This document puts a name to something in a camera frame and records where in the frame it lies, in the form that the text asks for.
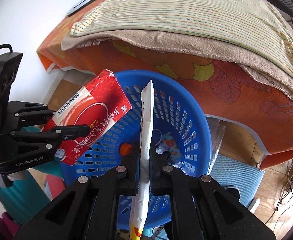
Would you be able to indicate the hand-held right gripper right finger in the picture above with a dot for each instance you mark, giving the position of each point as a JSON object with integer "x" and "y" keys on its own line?
{"x": 156, "y": 172}

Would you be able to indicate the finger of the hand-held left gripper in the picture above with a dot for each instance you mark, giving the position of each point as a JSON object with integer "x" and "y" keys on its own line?
{"x": 34, "y": 115}
{"x": 71, "y": 131}

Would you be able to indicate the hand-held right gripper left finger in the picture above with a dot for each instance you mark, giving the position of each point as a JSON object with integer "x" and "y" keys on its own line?
{"x": 134, "y": 170}

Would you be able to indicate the orange bottle cap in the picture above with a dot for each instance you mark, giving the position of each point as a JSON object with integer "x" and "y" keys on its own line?
{"x": 125, "y": 149}

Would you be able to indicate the white plastic bag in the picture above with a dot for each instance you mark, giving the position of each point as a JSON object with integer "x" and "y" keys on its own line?
{"x": 166, "y": 143}

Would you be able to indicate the red tissue pack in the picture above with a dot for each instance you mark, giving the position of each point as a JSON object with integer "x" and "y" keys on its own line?
{"x": 99, "y": 105}

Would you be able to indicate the long white wrapper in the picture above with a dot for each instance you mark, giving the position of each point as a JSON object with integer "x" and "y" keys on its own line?
{"x": 146, "y": 120}

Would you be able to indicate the blue plastic basket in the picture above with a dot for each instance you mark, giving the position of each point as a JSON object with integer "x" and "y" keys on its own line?
{"x": 186, "y": 120}

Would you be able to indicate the clear plastic bag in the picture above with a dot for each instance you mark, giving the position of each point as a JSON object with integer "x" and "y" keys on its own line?
{"x": 217, "y": 140}

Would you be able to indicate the light blue floor mat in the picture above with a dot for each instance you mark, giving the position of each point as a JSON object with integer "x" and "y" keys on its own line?
{"x": 236, "y": 175}

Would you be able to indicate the teal cloth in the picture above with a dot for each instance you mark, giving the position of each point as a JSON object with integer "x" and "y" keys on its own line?
{"x": 24, "y": 200}

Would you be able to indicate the orange printed sheet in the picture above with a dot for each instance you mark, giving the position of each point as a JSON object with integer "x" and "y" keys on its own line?
{"x": 236, "y": 92}

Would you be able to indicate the beige blanket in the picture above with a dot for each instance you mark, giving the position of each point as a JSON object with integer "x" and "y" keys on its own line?
{"x": 211, "y": 47}

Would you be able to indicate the striped yellow blanket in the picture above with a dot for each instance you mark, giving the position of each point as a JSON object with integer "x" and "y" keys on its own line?
{"x": 186, "y": 12}

